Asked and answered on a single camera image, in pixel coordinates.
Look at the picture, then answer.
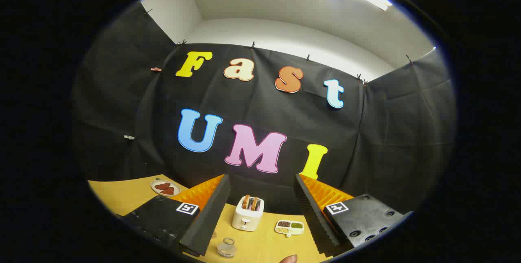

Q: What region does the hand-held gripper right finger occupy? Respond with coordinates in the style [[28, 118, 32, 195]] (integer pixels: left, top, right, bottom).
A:
[[293, 173, 412, 258]]

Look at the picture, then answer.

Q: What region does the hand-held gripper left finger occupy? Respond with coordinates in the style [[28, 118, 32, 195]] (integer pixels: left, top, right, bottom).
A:
[[115, 174, 231, 258]]

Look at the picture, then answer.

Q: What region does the clear plastic bottle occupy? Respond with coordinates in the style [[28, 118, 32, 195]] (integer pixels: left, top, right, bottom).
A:
[[216, 237, 238, 259]]

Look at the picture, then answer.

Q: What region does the white divided dish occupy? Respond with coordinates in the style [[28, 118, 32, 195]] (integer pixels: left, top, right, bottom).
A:
[[275, 219, 305, 238]]

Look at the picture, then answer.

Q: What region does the white toaster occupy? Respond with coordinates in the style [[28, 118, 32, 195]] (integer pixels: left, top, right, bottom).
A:
[[231, 195, 265, 232]]

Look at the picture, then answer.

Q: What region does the white oval plate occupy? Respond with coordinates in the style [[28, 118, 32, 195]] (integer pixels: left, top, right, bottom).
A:
[[151, 179, 181, 197]]

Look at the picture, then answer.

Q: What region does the wooden table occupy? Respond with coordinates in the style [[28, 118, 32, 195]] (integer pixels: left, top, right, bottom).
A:
[[88, 175, 334, 263]]

